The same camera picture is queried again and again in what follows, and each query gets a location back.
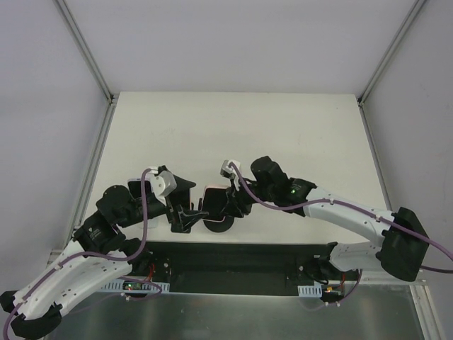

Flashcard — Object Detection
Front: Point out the pink-cased phone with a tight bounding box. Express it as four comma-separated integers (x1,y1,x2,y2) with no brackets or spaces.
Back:
198,185,228,222

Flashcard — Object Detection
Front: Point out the black round-base phone stand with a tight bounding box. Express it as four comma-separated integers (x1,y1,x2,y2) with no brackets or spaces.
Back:
203,216,234,233

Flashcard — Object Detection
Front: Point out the beige-cased phone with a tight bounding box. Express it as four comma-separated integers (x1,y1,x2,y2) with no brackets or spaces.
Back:
185,188,194,210

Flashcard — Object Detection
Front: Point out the lilac-cased phone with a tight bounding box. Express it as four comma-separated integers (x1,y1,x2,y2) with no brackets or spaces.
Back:
127,178,154,202

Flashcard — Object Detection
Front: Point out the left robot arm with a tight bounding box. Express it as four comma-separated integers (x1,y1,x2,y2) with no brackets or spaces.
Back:
1,166,206,339

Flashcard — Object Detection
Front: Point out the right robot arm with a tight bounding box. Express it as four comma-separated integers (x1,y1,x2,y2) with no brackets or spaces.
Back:
199,156,428,282

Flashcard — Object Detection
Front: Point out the black folding phone stand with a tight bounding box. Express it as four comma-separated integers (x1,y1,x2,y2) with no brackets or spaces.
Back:
170,205,196,233

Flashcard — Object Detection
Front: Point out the white folding phone stand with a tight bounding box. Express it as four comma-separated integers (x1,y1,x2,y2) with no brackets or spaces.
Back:
141,217,159,230

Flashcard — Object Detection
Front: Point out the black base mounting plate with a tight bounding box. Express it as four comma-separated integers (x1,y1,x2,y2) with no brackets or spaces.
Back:
131,242,358,296

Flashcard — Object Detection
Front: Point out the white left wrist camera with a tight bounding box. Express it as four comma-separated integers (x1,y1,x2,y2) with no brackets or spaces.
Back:
144,166,177,205

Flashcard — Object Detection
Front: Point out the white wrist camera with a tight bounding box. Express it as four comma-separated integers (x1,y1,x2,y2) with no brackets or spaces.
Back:
220,159,241,190
144,166,177,205

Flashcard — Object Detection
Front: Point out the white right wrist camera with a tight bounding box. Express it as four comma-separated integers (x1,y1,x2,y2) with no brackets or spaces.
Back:
220,159,241,190

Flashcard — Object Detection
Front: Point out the white slotted cable duct left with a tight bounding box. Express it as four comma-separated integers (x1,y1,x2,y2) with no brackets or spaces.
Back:
99,279,170,294

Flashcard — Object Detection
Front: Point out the white slotted cable duct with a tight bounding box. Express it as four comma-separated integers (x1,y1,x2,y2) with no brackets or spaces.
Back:
99,279,170,294
297,285,323,298

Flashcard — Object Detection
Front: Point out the white slotted cable duct right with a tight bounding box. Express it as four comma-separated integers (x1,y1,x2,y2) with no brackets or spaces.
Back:
297,285,323,298

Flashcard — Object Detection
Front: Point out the aluminium frame post left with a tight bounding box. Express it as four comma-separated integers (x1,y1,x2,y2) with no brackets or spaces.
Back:
52,0,115,104

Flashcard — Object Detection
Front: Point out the aluminium frame post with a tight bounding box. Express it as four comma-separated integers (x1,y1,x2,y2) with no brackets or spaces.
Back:
52,0,115,104
357,0,428,108

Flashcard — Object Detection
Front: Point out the aluminium frame post right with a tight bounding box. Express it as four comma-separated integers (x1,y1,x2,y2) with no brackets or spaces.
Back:
357,0,428,108

